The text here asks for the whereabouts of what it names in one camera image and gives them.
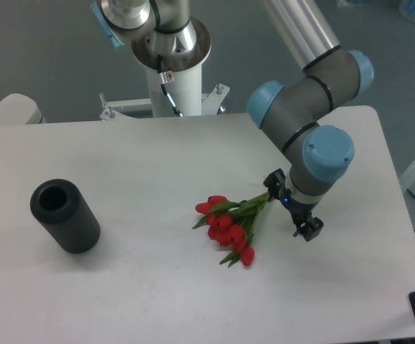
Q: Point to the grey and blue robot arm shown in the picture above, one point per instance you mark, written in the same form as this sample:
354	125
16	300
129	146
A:
289	116

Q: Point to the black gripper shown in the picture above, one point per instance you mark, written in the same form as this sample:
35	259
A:
298	204

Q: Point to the white rounded side table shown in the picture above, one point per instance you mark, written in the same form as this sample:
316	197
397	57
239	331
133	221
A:
18	109

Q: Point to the red tulip bouquet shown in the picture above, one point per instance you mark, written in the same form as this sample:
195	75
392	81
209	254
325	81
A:
231	224

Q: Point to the black ribbed cylinder vase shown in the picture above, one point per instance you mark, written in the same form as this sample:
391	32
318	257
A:
60	208

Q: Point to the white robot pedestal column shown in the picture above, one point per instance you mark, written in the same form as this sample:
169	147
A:
173	63

